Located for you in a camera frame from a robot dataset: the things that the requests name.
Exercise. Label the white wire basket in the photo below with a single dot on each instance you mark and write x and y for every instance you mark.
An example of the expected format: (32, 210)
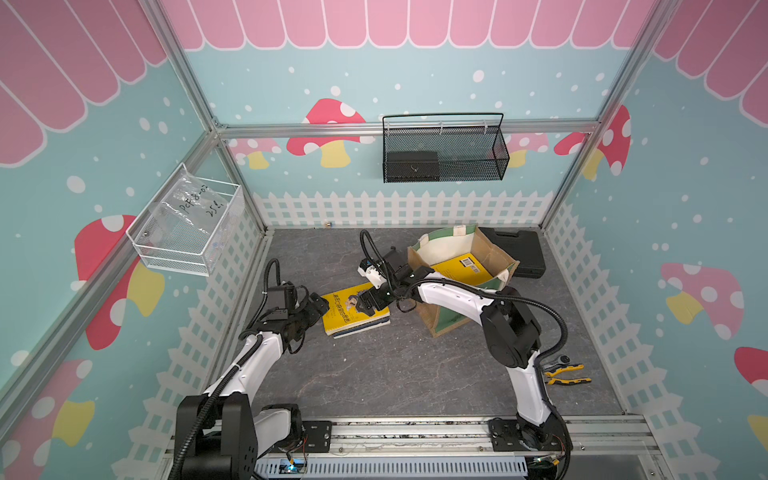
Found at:
(153, 258)

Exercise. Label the black plastic tool case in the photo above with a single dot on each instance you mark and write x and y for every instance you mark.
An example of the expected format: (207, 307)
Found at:
(522, 245)

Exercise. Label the clear plastic bag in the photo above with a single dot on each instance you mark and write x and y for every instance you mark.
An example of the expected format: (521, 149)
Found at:
(187, 218)

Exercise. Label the yellow handled pliers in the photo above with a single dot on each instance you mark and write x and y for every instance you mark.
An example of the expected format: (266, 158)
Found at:
(561, 372)

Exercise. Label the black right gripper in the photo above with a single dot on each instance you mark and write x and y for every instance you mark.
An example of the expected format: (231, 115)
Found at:
(372, 294)

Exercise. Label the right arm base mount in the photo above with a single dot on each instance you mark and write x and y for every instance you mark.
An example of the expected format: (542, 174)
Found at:
(519, 435)

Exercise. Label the yellow book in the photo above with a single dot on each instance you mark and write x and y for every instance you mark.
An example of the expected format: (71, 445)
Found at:
(464, 268)

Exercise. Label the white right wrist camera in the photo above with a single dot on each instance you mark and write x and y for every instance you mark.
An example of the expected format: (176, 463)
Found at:
(372, 273)

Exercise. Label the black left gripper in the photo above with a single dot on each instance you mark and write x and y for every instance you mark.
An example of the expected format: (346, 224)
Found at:
(314, 315)

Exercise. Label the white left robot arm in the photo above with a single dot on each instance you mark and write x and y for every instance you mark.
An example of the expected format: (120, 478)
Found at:
(217, 434)

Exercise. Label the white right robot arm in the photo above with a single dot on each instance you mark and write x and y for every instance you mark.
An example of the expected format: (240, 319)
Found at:
(519, 334)

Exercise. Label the green circuit board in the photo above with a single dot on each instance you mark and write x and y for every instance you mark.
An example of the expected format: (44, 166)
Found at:
(292, 467)

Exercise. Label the dark blue text-back book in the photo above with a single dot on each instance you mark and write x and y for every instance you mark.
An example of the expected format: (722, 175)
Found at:
(362, 328)

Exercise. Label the black wire mesh basket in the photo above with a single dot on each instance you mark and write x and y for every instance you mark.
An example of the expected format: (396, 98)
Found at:
(470, 146)

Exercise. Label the black box in basket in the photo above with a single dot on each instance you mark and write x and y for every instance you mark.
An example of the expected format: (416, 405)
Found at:
(411, 166)

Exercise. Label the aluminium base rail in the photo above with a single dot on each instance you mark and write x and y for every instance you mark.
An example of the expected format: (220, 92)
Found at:
(459, 447)

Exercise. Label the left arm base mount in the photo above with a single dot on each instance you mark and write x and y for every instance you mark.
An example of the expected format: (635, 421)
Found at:
(314, 437)

